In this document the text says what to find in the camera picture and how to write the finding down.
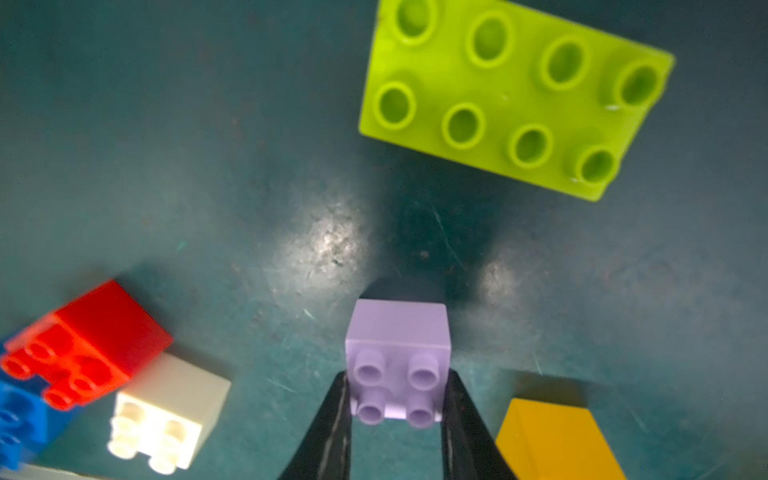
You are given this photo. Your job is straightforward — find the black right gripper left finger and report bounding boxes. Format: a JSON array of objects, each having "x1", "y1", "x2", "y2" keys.
[{"x1": 279, "y1": 371, "x2": 351, "y2": 480}]

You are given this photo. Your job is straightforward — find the purple lego brick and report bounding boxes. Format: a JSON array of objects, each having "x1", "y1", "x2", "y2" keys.
[{"x1": 345, "y1": 299, "x2": 452, "y2": 429}]

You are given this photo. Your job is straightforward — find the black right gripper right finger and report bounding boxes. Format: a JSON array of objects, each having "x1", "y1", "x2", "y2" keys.
[{"x1": 441, "y1": 369, "x2": 518, "y2": 480}]

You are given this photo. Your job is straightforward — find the lime green lego plate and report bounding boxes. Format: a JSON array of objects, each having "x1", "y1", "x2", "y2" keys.
[{"x1": 359, "y1": 1, "x2": 675, "y2": 201}]

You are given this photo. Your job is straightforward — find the cream lego brick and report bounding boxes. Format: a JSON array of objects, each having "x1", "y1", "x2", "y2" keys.
[{"x1": 107, "y1": 353, "x2": 232, "y2": 475}]

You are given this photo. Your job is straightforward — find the green table mat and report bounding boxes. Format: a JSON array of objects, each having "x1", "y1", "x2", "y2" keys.
[{"x1": 1, "y1": 1, "x2": 767, "y2": 479}]

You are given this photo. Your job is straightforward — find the yellow lego brick left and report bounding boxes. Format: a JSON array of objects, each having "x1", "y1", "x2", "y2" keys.
[{"x1": 496, "y1": 398, "x2": 626, "y2": 480}]

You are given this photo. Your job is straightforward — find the red lego brick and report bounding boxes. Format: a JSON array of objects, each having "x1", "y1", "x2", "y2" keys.
[{"x1": 1, "y1": 280, "x2": 173, "y2": 411}]

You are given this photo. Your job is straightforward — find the blue lego brick upper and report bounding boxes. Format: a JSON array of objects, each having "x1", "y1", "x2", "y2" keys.
[{"x1": 1, "y1": 371, "x2": 82, "y2": 471}]

